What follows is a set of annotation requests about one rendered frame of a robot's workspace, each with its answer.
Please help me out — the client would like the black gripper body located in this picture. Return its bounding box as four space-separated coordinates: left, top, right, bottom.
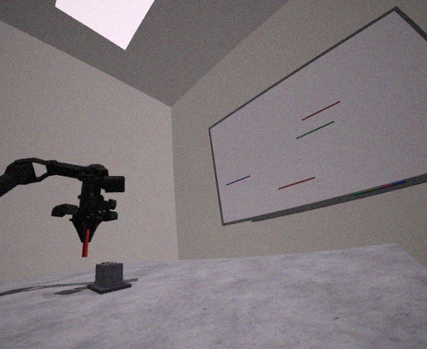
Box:
52 190 118 222

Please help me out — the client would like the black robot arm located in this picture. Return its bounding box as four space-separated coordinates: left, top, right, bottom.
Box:
0 158 125 212

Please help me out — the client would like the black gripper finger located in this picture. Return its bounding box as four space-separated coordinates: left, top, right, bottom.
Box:
69 216 90 243
87 219 105 242

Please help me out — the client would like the red peg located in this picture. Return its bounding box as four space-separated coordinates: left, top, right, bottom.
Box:
82 229 90 257

